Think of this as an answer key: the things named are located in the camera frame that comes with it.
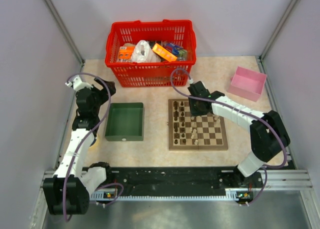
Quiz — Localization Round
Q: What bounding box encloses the orange box in basket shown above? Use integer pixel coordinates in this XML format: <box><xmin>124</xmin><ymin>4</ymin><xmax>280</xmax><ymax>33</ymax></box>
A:
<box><xmin>152</xmin><ymin>43</ymin><xmax>177</xmax><ymax>62</ymax></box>

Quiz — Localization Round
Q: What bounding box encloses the wooden chess board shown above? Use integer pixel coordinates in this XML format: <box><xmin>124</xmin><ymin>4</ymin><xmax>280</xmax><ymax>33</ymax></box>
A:
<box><xmin>167</xmin><ymin>98</ymin><xmax>229</xmax><ymax>152</ymax></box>

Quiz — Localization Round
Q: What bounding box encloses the green plastic tray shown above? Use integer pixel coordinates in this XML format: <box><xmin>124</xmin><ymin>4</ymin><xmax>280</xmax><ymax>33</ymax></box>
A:
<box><xmin>105</xmin><ymin>102</ymin><xmax>145</xmax><ymax>142</ymax></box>

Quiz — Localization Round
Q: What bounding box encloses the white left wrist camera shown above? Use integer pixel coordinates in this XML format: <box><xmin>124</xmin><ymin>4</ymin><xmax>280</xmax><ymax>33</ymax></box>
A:
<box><xmin>65</xmin><ymin>75</ymin><xmax>93</xmax><ymax>92</ymax></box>

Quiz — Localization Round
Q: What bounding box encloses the tape roll blue label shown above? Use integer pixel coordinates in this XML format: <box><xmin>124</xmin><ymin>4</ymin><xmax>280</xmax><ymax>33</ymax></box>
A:
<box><xmin>90</xmin><ymin>135</ymin><xmax>100</xmax><ymax>149</ymax></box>

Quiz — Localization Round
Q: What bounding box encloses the blue snack packet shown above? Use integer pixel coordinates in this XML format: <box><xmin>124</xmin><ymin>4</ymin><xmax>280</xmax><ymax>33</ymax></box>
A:
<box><xmin>164</xmin><ymin>42</ymin><xmax>183</xmax><ymax>57</ymax></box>

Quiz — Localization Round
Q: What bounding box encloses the white plastic bag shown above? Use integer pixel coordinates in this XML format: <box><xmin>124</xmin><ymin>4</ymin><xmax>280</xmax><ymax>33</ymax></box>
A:
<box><xmin>131</xmin><ymin>40</ymin><xmax>161</xmax><ymax>63</ymax></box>

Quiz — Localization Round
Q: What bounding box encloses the aluminium frame rail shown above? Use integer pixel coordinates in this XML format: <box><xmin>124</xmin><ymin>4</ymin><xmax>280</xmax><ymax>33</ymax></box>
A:
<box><xmin>41</xmin><ymin>170</ymin><xmax>313</xmax><ymax>190</ymax></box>

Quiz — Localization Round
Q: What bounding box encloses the red plastic shopping basket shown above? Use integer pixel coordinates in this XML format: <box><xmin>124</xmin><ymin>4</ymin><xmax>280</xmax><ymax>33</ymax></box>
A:
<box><xmin>104</xmin><ymin>19</ymin><xmax>197</xmax><ymax>87</ymax></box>

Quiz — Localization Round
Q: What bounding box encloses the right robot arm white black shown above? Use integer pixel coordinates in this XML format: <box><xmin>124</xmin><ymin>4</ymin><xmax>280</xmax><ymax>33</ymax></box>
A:
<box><xmin>188</xmin><ymin>81</ymin><xmax>291</xmax><ymax>187</ymax></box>

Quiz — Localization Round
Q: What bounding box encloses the pink open box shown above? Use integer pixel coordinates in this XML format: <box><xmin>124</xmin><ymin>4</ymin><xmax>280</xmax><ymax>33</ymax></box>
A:
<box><xmin>227</xmin><ymin>66</ymin><xmax>267</xmax><ymax>102</ymax></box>

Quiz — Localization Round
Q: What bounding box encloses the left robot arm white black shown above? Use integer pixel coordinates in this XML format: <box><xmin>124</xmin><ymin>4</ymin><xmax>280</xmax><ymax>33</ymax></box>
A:
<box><xmin>42</xmin><ymin>76</ymin><xmax>116</xmax><ymax>217</ymax></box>

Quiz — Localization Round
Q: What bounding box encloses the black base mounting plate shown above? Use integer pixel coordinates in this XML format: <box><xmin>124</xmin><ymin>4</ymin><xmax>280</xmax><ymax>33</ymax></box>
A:
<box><xmin>101</xmin><ymin>166</ymin><xmax>263</xmax><ymax>197</ymax></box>

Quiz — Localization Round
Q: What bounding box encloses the orange white packet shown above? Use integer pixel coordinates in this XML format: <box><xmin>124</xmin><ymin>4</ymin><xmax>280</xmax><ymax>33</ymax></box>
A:
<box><xmin>117</xmin><ymin>46</ymin><xmax>135</xmax><ymax>63</ymax></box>

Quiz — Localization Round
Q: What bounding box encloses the grey slotted cable duct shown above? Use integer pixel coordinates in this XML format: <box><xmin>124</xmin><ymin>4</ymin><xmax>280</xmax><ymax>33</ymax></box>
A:
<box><xmin>90</xmin><ymin>188</ymin><xmax>254</xmax><ymax>204</ymax></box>

